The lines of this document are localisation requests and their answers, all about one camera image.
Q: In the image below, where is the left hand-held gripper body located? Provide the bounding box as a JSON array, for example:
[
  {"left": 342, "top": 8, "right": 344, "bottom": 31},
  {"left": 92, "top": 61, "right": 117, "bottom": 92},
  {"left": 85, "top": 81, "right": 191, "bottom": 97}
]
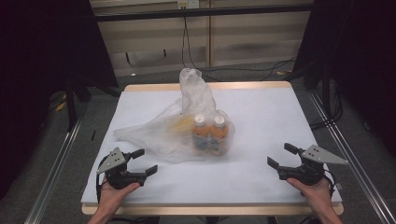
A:
[{"left": 96, "top": 147, "right": 148, "bottom": 190}]

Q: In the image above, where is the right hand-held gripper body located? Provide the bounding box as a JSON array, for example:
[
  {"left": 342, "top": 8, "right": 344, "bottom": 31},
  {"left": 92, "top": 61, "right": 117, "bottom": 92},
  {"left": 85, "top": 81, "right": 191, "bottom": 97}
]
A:
[{"left": 276, "top": 144, "right": 349, "bottom": 187}]

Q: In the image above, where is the clear plastic bag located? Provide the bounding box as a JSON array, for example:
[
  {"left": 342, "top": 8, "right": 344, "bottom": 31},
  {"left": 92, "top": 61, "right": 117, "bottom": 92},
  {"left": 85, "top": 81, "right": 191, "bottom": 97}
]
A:
[{"left": 112, "top": 67, "right": 236, "bottom": 164}]

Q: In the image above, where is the orange drink bottle white cap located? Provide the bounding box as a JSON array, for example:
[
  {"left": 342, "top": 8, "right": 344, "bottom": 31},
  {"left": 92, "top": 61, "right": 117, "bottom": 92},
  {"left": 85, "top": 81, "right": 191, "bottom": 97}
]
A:
[
  {"left": 210, "top": 114, "right": 231, "bottom": 157},
  {"left": 191, "top": 113, "right": 213, "bottom": 157}
]

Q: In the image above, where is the person's left hand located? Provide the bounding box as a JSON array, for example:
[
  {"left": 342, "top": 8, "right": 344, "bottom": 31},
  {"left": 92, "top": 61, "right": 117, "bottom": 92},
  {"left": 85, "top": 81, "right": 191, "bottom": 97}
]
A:
[{"left": 99, "top": 180, "right": 141, "bottom": 213}]

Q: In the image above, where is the person's right hand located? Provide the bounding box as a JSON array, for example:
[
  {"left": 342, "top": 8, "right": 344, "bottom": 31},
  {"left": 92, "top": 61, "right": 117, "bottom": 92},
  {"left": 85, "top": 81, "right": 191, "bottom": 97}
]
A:
[{"left": 286, "top": 176, "right": 336, "bottom": 216}]

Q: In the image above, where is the white table sheet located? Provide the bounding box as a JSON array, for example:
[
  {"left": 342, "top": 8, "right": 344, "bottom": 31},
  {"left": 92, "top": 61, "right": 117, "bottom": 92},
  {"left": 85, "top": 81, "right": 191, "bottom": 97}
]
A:
[{"left": 80, "top": 87, "right": 344, "bottom": 206}]

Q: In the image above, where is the yellow snack packet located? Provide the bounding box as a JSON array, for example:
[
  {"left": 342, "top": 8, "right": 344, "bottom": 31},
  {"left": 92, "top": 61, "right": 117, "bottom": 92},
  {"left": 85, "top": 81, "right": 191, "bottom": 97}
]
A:
[{"left": 169, "top": 115, "right": 196, "bottom": 138}]

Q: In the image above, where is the black metal stand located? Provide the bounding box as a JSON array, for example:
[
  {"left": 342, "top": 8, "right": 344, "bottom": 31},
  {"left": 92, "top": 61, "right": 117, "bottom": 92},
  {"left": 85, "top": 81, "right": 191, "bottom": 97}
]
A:
[
  {"left": 303, "top": 62, "right": 332, "bottom": 119},
  {"left": 64, "top": 71, "right": 120, "bottom": 132}
]

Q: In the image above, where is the black curtain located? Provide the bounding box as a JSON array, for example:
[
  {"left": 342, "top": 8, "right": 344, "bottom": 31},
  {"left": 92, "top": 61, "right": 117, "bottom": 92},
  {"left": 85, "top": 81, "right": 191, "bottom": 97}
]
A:
[
  {"left": 292, "top": 0, "right": 396, "bottom": 150},
  {"left": 0, "top": 0, "right": 120, "bottom": 200}
]

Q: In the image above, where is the black horizontal bar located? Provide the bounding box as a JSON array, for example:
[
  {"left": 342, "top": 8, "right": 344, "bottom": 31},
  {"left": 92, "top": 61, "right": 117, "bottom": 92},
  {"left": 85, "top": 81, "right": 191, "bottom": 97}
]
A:
[{"left": 92, "top": 3, "right": 316, "bottom": 22}]

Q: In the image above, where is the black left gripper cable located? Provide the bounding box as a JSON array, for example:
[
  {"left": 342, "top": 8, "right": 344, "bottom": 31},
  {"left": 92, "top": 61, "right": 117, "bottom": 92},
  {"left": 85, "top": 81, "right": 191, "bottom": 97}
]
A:
[{"left": 94, "top": 155, "right": 108, "bottom": 204}]

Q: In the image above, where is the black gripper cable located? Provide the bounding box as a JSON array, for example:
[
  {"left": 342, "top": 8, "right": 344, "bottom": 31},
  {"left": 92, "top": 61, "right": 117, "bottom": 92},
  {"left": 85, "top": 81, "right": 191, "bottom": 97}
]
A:
[
  {"left": 94, "top": 155, "right": 108, "bottom": 204},
  {"left": 323, "top": 174, "right": 339, "bottom": 199}
]

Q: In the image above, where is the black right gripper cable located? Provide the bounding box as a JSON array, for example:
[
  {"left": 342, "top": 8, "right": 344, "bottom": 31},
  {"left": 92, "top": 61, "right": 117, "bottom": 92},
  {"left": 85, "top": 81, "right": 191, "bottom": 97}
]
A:
[{"left": 323, "top": 174, "right": 339, "bottom": 199}]

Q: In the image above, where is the metal floor rail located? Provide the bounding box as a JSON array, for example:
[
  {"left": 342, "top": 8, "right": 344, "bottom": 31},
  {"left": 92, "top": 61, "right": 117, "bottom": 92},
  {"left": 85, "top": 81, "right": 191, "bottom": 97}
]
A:
[
  {"left": 24, "top": 118, "right": 83, "bottom": 224},
  {"left": 307, "top": 91, "right": 396, "bottom": 224}
]

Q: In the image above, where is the black cable bundle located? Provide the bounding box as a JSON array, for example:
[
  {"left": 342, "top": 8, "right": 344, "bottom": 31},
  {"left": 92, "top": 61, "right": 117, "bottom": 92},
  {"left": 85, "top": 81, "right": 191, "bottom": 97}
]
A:
[{"left": 309, "top": 87, "right": 345, "bottom": 130}]

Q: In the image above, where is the black floor cable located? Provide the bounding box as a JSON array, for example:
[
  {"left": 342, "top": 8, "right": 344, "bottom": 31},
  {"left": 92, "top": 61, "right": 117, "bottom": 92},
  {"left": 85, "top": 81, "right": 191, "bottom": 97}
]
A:
[{"left": 199, "top": 55, "right": 298, "bottom": 82}]

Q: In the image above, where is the black hanging wall cable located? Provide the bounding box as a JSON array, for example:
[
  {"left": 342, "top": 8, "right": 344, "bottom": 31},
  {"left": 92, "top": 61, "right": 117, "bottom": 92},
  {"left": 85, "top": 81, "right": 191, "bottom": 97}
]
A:
[{"left": 180, "top": 15, "right": 219, "bottom": 82}]

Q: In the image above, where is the white wall outlet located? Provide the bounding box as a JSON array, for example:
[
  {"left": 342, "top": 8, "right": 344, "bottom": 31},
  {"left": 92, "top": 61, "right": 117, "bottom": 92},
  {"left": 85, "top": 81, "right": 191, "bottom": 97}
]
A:
[{"left": 177, "top": 0, "right": 200, "bottom": 9}]

